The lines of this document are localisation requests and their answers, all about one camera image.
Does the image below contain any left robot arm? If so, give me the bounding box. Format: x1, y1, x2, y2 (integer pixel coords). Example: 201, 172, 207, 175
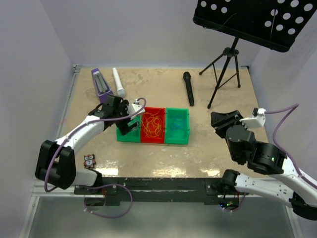
35, 95, 146, 194

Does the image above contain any white microphone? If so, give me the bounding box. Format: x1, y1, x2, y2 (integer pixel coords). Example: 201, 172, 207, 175
112, 67, 126, 98

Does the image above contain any black music stand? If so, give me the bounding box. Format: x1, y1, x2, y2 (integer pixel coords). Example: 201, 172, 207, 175
193, 0, 317, 98

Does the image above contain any purple metronome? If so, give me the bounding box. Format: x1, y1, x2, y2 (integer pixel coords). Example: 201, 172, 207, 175
91, 68, 113, 103

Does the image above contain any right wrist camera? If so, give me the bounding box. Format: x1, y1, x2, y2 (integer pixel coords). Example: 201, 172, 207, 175
240, 108, 266, 129

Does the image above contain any green bin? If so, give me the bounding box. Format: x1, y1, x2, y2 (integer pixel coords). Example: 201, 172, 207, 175
116, 116, 142, 143
164, 108, 190, 145

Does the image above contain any black microphone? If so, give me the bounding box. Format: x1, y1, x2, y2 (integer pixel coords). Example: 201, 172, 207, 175
183, 71, 194, 107

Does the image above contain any red bin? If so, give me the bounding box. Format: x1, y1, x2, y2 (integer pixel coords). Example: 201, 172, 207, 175
141, 107, 165, 144

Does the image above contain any owl number tile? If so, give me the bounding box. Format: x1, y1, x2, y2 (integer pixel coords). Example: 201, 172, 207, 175
84, 154, 96, 169

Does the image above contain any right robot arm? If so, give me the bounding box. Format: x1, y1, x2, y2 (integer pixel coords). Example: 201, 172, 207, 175
211, 108, 317, 221

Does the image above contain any yellow cable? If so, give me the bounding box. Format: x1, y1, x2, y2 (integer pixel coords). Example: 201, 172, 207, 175
143, 109, 165, 139

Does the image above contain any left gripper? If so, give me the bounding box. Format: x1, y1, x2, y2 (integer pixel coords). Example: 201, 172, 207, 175
113, 100, 139, 135

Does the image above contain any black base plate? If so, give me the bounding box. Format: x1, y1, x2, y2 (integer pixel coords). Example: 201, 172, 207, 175
74, 177, 243, 210

